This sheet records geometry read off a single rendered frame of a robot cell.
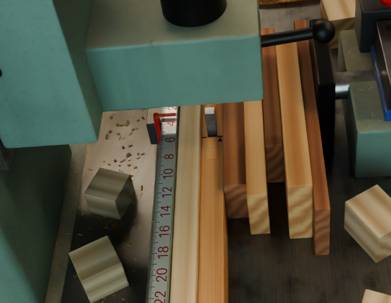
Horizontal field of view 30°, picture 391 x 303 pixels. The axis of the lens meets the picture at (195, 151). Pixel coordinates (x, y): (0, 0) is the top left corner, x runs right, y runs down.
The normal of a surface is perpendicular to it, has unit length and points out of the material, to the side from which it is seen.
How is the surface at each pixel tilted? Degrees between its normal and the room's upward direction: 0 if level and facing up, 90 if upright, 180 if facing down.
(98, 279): 90
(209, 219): 0
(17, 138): 90
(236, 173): 0
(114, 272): 90
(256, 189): 0
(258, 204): 90
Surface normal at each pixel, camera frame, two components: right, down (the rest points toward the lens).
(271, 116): -0.12, -0.67
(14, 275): 0.23, 0.70
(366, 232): -0.87, 0.43
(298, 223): -0.02, 0.74
